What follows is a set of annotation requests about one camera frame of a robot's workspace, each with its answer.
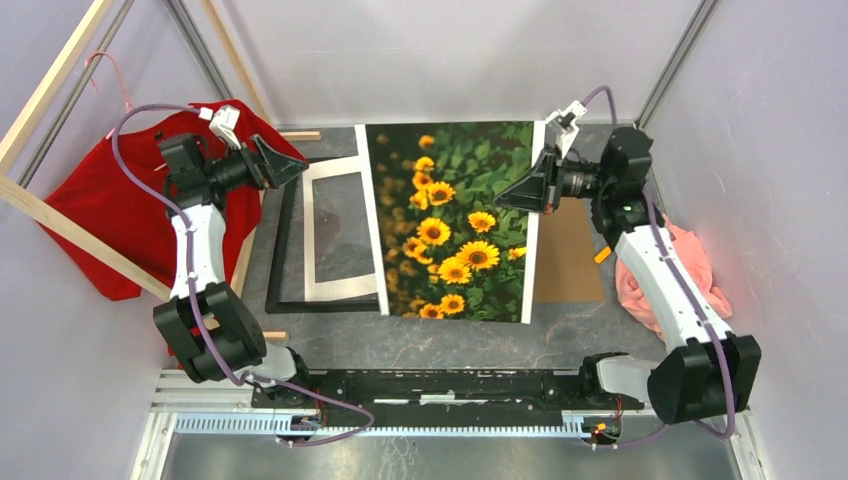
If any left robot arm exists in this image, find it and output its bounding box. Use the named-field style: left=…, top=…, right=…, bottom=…
left=153, top=134, right=309, bottom=383

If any wooden rack frame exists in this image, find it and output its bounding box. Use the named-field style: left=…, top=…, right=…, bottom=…
left=0, top=0, right=323, bottom=343

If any pink clothes hanger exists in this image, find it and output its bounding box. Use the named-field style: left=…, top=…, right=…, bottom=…
left=84, top=51, right=135, bottom=113

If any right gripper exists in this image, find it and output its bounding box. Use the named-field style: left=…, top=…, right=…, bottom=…
left=493, top=142, right=614, bottom=214

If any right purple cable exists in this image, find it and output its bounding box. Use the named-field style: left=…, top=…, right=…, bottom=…
left=581, top=85, right=738, bottom=450

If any yellow handled screwdriver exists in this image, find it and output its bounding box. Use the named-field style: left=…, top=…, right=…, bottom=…
left=593, top=247, right=611, bottom=264

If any sunflower photo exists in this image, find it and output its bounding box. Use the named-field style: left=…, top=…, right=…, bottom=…
left=355, top=121, right=543, bottom=324

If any pink cloth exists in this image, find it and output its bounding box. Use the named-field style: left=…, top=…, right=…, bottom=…
left=614, top=215, right=733, bottom=341

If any red t-shirt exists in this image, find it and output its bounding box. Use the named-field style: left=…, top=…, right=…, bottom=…
left=45, top=99, right=306, bottom=301

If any brown backing board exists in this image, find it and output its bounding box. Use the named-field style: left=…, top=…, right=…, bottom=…
left=533, top=198, right=605, bottom=304

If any purple cable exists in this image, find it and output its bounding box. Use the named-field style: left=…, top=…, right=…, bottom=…
left=111, top=103, right=376, bottom=449
left=581, top=85, right=738, bottom=450

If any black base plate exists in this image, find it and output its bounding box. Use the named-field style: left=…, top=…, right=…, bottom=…
left=251, top=369, right=645, bottom=430

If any black picture frame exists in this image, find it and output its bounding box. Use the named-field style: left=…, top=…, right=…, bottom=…
left=264, top=180, right=379, bottom=314

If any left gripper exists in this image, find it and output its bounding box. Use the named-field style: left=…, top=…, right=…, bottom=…
left=204, top=135, right=309, bottom=194

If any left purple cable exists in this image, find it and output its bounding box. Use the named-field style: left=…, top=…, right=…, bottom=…
left=111, top=103, right=376, bottom=449

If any white cable duct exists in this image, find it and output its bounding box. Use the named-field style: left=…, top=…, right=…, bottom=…
left=173, top=412, right=589, bottom=439

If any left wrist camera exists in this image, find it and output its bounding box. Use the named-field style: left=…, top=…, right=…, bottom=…
left=209, top=105, right=243, bottom=150

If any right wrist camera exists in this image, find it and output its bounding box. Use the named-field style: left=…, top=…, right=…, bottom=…
left=544, top=100, right=587, bottom=159

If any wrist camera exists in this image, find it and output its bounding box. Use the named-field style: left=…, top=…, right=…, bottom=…
left=209, top=105, right=243, bottom=150
left=544, top=100, right=587, bottom=159

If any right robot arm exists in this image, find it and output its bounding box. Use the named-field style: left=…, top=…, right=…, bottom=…
left=494, top=127, right=761, bottom=438

